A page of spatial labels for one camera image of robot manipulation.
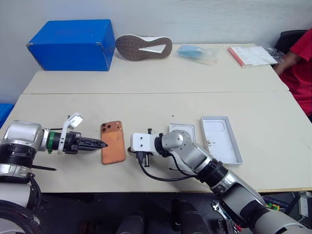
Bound orange smartphone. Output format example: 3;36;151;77
100;120;127;166

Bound green and yellow small parts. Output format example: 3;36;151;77
265;196;281;211

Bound blue cardboard shoe box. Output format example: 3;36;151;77
26;19;117;72

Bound black chair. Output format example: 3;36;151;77
274;29;308;50

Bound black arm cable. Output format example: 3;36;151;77
136;151;203;182
0;172;50;234

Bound clear plastic sleeve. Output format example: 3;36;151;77
262;45;286;65

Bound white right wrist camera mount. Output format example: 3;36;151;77
130;133;158;157

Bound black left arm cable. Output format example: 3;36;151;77
0;172;50;234

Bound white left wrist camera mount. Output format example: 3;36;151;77
58;112;84;156

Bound person in red shirt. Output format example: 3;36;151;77
273;27;312;123

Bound grey sneaker with brown sole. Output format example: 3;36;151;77
115;35;174;60

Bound red and white booklet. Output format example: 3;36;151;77
228;45;278;69

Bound white phone box lid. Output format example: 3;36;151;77
200;116;244;167

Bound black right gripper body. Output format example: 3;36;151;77
135;151;150;168

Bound blue item in plastic bag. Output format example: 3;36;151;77
175;43;220;66

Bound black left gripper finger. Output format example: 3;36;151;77
79;136;108;147
78;143;109;152

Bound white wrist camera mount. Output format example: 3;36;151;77
58;112;84;156
130;133;158;157

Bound white phone box base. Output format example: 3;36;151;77
169;122;196;145

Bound blue plastic crate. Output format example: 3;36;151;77
0;103;14;129

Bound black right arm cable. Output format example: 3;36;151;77
136;151;203;182

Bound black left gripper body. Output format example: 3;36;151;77
63;131;82;155

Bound silver metal wrench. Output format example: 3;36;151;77
211;199;225;216

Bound black cable tie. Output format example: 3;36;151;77
31;165;58;172

